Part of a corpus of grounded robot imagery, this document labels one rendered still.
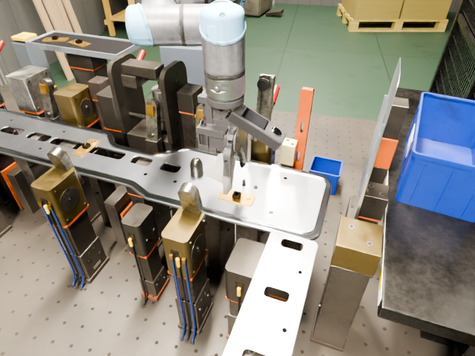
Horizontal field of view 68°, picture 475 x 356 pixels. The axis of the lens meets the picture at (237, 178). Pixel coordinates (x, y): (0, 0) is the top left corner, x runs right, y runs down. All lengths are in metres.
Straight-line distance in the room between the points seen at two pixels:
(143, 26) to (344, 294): 0.65
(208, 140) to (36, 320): 0.67
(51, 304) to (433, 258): 0.93
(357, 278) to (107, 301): 0.66
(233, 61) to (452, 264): 0.53
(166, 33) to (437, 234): 0.65
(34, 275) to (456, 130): 1.22
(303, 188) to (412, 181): 0.24
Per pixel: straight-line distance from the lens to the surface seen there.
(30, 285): 1.18
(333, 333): 0.91
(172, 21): 0.72
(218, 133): 0.69
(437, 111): 1.06
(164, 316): 1.00
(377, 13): 5.81
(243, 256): 0.73
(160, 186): 0.87
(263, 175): 0.89
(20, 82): 1.31
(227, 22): 0.60
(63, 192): 0.91
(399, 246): 0.75
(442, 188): 0.82
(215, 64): 0.63
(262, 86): 0.85
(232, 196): 0.81
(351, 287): 0.76
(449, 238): 0.81
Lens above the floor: 1.55
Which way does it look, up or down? 39 degrees down
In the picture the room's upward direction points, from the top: straight up
